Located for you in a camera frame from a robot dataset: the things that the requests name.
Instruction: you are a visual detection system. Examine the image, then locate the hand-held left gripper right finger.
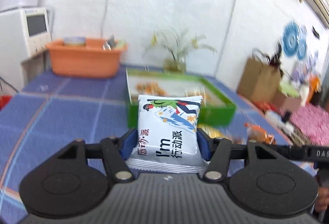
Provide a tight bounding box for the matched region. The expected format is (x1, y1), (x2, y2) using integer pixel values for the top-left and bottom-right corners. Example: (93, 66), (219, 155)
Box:
(197, 129), (279, 183)

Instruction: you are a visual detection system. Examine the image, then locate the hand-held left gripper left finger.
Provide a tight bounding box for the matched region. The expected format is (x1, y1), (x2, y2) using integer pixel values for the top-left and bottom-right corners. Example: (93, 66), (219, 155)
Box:
(55, 128), (138, 183)

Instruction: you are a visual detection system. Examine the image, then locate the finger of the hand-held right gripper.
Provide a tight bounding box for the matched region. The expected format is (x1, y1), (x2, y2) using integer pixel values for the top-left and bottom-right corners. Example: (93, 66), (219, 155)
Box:
(259, 145), (307, 161)

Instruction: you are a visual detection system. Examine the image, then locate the green tray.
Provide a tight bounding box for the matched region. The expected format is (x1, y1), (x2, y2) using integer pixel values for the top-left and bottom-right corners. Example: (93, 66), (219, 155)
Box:
(125, 67), (237, 128)

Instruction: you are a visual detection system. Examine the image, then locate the white cartoon snack packet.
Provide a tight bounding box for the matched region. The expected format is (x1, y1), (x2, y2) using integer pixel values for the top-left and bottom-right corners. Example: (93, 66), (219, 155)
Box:
(127, 94), (209, 175)

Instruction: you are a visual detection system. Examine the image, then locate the person's right hand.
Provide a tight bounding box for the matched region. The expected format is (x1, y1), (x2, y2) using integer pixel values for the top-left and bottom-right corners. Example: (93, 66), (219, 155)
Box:
(315, 185), (329, 223)

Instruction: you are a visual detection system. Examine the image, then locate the brown leopard cloth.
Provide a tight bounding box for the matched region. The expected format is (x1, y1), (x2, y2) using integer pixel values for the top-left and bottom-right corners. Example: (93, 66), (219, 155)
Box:
(290, 126), (309, 147)

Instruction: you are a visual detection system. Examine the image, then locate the pink patterned cloth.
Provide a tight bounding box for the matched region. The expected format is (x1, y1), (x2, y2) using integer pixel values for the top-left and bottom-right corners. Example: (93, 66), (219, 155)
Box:
(290, 105), (329, 145)

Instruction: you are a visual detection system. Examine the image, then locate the orange bun packet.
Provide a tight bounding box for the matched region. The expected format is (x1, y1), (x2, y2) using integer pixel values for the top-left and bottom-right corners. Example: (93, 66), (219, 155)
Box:
(245, 123), (277, 145)

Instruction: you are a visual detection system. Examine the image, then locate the white power strip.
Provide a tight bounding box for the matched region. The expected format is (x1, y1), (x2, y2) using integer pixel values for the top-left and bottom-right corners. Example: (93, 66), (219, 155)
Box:
(265, 111), (293, 132)

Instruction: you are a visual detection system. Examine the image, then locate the cardboard box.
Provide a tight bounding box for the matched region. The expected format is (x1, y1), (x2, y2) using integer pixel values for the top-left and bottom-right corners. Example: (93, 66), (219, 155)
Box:
(272, 91), (301, 111)

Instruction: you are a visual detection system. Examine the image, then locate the yellow pastry packet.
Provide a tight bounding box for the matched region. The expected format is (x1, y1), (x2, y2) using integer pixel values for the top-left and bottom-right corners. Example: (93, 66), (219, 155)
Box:
(136, 82), (168, 96)

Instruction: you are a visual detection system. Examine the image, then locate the blue patterned tablecloth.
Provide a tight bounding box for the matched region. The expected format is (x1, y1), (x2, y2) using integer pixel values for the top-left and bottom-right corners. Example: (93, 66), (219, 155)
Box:
(0, 65), (319, 224)

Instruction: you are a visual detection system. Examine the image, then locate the brown paper bag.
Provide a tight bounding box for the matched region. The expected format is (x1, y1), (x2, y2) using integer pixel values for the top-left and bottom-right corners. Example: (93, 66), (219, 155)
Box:
(236, 58), (282, 104)

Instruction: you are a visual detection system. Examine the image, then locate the glass vase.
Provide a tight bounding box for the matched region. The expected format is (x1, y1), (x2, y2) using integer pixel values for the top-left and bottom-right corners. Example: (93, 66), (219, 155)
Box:
(163, 57), (187, 73)

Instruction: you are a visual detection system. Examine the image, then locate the orange plastic basin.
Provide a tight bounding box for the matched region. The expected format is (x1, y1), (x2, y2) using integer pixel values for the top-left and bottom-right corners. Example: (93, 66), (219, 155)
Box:
(46, 38), (128, 79)

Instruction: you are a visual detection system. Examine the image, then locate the grey metal tool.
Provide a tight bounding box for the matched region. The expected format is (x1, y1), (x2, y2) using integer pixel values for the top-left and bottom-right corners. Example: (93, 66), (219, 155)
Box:
(103, 35), (117, 50)

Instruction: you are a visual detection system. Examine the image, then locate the small blue paper fan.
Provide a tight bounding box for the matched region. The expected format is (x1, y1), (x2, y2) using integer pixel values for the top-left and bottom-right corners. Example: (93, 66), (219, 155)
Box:
(297, 34), (308, 60)

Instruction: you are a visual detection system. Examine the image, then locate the green yellow-flowered plant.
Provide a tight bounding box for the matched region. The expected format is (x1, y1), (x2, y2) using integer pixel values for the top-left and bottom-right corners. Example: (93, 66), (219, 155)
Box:
(144, 29), (218, 65)

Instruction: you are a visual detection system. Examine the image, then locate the large blue paper fan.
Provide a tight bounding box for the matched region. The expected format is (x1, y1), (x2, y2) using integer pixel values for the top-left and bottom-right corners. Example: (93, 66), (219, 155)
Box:
(281, 21), (300, 56)

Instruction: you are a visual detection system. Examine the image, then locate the round metal tin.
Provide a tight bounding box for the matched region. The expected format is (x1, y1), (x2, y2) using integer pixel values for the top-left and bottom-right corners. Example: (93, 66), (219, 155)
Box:
(63, 37), (86, 46)

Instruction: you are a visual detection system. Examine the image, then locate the red plastic item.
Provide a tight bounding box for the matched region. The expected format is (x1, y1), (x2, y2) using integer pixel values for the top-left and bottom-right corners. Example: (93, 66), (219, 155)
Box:
(0, 96), (13, 111)

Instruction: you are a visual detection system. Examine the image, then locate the white appliance with screen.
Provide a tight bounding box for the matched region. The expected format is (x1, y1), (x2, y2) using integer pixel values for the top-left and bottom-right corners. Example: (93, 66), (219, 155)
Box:
(0, 7), (52, 86)

